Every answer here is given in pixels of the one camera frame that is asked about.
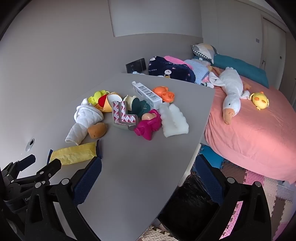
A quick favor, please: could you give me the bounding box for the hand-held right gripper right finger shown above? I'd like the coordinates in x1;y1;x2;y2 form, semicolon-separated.
195;154;272;241

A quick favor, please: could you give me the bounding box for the magenta plastic toy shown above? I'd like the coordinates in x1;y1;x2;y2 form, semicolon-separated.
134;109;162;141

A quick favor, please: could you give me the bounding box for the white door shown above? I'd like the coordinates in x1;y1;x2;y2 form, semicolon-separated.
261;15;287;70

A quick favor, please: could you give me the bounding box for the patterned pillow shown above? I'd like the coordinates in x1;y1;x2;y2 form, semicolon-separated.
191;43;219;64

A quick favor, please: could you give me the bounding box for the yellow wrapper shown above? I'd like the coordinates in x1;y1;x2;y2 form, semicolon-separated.
47;140;102;165

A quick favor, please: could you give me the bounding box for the navy printed blanket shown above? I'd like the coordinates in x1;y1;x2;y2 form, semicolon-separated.
148;56;196;84

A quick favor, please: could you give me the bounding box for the brown potato toy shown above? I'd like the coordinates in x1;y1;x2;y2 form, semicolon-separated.
87;122;108;139

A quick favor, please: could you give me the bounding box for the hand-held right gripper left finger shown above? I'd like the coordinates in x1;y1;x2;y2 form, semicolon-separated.
24;158;102;241

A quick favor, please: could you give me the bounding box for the pink cloth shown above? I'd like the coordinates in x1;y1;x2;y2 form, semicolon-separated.
164;56;185;65

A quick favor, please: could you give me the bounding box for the teal pillow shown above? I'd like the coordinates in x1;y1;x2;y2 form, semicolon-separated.
194;54;270;88

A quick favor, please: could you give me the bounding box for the white cardboard box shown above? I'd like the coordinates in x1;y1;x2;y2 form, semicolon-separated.
132;81;163;110

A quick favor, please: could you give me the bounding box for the teal duck-shaped holder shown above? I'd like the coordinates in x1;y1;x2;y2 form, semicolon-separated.
122;95;152;118

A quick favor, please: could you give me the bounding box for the white translucent silicone piece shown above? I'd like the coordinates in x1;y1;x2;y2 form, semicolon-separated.
159;103;189;138

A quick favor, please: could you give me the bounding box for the light blue blanket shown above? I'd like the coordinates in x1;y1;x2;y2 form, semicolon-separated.
184;59;211;85

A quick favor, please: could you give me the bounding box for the white quilted cloth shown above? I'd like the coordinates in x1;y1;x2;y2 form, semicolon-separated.
65;98;104;146

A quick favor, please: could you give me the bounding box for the yellow-green plastic toy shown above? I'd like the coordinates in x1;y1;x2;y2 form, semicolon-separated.
88;91;109;105

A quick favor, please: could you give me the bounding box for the orange burger toy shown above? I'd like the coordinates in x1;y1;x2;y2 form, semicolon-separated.
153;86;175;103

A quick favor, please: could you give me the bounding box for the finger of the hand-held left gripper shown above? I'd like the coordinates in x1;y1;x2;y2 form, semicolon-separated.
0;154;36;180
14;159;62;186

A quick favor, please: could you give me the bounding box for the foam puzzle floor mat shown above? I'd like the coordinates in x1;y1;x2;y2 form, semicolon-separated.
139;144;296;241

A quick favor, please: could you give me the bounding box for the round cable grommet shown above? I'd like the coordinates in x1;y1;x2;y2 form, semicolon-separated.
25;138;36;152

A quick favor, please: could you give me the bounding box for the bed with pink sheet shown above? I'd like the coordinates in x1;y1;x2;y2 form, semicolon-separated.
205;70;296;183

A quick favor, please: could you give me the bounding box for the black trash bin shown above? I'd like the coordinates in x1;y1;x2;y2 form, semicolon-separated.
157;175;232;232

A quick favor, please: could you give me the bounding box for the yellow chick plush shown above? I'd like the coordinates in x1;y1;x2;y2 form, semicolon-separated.
250;91;270;111

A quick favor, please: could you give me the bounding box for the black wall panel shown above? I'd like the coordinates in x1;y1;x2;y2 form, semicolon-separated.
125;58;147;74

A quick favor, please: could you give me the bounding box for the white goose plush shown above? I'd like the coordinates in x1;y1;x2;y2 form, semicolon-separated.
209;67;251;126

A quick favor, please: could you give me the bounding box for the grey foam corner guard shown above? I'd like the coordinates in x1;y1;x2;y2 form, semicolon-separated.
112;100;139;131

